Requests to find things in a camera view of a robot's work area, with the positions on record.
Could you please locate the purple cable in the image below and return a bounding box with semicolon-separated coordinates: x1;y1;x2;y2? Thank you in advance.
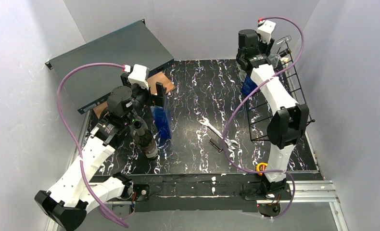
56;62;130;229
222;16;305;219

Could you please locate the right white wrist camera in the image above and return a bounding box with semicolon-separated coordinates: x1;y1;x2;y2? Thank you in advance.
256;20;276;44

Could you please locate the clear round glass bottle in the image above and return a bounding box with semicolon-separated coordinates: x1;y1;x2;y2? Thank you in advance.
270;35;291;55

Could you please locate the black wire wine rack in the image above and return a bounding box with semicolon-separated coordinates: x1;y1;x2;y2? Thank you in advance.
237;48;314;146

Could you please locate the silver combination wrench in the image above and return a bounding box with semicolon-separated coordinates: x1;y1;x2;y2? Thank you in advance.
199;117;239;150

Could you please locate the blue square bottle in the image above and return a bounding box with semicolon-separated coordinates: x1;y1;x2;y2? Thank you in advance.
241;74;257;97
151;105;172;139

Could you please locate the brown wooden board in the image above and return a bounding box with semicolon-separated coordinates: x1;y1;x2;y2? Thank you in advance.
93;72;175;118

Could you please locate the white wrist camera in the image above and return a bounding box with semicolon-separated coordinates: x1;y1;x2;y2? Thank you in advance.
256;20;276;44
124;64;150;90

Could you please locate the clear square labelled bottle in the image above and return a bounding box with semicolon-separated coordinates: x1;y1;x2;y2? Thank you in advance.
268;48;291;69

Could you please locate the yellow tape measure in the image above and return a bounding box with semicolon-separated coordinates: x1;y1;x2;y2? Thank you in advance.
255;162;267;177

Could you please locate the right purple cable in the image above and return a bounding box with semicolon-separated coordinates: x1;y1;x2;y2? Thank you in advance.
222;16;305;219

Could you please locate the grey metal electronics box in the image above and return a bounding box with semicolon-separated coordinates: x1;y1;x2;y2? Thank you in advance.
46;20;174;114

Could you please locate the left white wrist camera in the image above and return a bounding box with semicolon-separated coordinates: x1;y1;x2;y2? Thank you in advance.
124;64;150;90

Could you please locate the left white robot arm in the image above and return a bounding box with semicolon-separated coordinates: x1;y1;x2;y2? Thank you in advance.
35;71;159;231

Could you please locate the dark green wine bottle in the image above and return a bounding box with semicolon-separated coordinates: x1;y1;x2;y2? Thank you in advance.
132;116;158;159

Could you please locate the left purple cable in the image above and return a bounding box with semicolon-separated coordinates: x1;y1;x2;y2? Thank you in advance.
56;62;130;229

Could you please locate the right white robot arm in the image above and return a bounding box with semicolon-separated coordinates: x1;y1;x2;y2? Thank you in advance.
236;29;309;184

